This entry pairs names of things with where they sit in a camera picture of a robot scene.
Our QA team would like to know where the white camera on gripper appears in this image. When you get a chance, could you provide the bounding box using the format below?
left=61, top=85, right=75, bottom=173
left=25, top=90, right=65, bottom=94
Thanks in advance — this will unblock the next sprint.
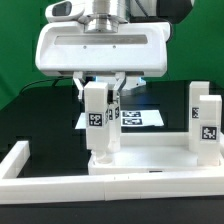
left=45, top=0, right=85, bottom=23

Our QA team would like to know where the black cable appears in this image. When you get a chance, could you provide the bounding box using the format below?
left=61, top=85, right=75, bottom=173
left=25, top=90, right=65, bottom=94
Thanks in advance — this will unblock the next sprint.
left=19, top=77, right=73, bottom=95

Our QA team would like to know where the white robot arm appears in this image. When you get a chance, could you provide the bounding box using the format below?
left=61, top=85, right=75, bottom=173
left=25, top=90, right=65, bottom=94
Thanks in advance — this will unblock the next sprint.
left=35, top=0, right=195, bottom=102

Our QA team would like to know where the marker sheet black white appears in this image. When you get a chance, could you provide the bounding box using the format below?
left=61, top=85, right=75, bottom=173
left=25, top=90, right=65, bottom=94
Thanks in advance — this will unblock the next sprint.
left=74, top=110, right=165, bottom=130

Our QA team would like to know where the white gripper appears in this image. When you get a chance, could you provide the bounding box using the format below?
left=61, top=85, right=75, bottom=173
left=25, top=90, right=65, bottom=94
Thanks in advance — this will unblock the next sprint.
left=35, top=21, right=171, bottom=103

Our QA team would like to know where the white U-shaped fence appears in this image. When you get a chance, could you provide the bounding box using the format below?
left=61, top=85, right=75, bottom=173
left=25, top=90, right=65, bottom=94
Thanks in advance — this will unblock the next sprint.
left=0, top=141, right=224, bottom=205

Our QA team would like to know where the white desk top tray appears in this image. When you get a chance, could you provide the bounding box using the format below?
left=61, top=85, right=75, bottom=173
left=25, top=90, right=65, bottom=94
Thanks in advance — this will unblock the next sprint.
left=88, top=132, right=215, bottom=175

